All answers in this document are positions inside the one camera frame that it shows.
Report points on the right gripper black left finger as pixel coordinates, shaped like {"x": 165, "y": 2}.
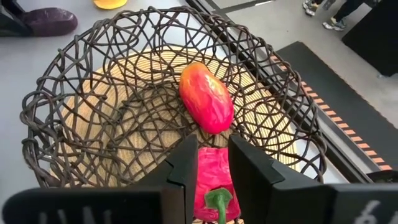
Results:
{"x": 174, "y": 186}

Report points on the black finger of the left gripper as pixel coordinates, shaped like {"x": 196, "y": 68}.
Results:
{"x": 14, "y": 5}
{"x": 11, "y": 26}

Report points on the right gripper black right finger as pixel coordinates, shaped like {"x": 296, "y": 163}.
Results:
{"x": 264, "y": 193}

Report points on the dark purple eggplant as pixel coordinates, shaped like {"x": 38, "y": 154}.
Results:
{"x": 49, "y": 21}

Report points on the red bell pepper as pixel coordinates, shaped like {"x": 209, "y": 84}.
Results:
{"x": 214, "y": 171}

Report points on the red orange mango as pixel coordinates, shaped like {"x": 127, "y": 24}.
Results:
{"x": 205, "y": 99}

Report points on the yellow orange starfruit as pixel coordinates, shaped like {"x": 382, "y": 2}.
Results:
{"x": 110, "y": 3}

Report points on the dark brown wicker basket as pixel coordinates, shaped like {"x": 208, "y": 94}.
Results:
{"x": 155, "y": 102}

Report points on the round woven straw placemat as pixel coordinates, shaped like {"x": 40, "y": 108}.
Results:
{"x": 77, "y": 130}

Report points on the black striped floor mat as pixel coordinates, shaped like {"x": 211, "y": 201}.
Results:
{"x": 342, "y": 102}

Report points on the person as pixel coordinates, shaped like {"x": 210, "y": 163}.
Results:
{"x": 312, "y": 7}
{"x": 337, "y": 21}

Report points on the black computer case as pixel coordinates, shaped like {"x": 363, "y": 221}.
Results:
{"x": 373, "y": 37}

